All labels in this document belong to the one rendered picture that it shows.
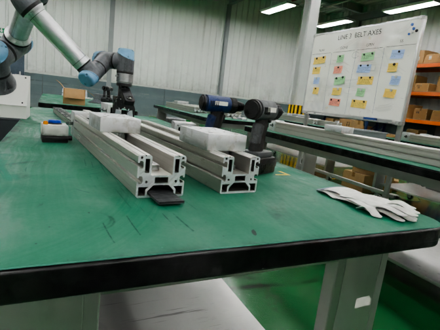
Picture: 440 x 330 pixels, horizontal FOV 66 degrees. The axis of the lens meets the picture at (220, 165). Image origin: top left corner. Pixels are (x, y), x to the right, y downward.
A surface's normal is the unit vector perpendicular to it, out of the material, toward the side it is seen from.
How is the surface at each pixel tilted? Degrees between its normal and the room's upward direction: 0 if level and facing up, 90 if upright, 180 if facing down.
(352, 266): 90
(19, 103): 43
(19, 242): 0
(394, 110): 90
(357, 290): 90
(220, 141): 90
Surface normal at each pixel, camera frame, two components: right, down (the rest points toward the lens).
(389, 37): -0.90, -0.02
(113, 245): 0.11, -0.98
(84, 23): 0.43, 0.22
